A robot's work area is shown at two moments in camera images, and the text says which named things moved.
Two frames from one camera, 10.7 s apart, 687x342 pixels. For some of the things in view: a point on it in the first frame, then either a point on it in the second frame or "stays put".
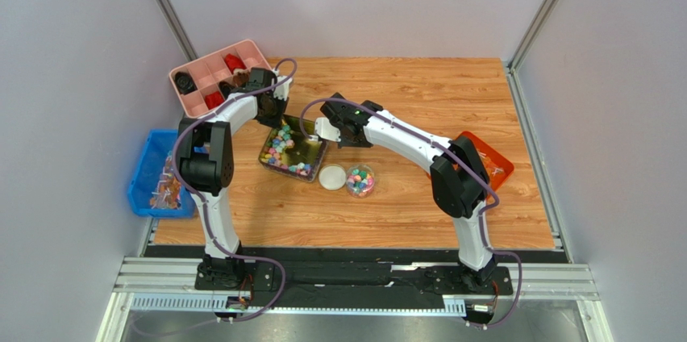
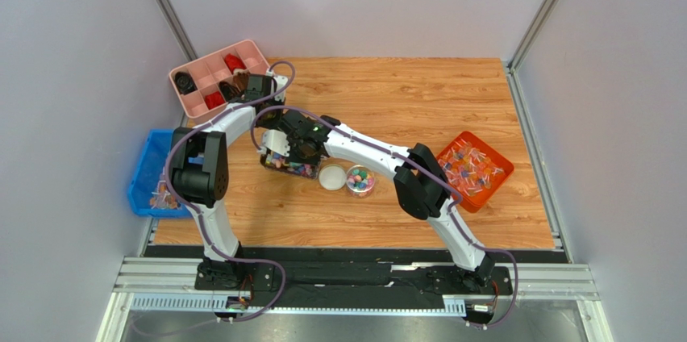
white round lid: [332, 177] stays put
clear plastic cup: [360, 180] stays put
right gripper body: [333, 110] -> [301, 150]
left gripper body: [273, 117] stays put
